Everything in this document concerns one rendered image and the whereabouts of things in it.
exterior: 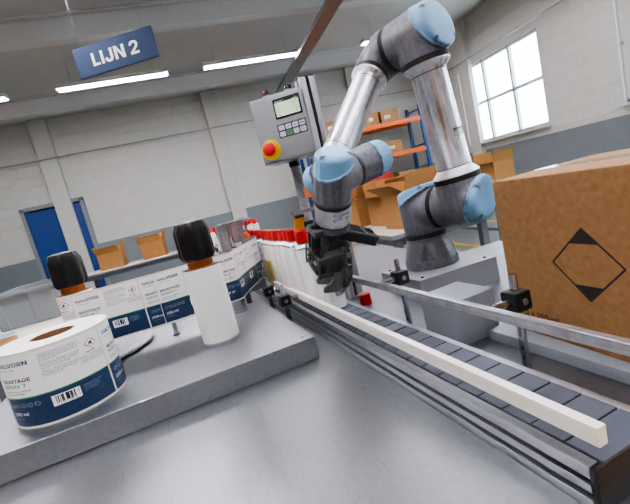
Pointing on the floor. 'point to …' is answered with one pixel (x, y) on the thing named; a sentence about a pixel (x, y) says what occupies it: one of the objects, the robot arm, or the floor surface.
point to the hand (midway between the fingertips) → (340, 290)
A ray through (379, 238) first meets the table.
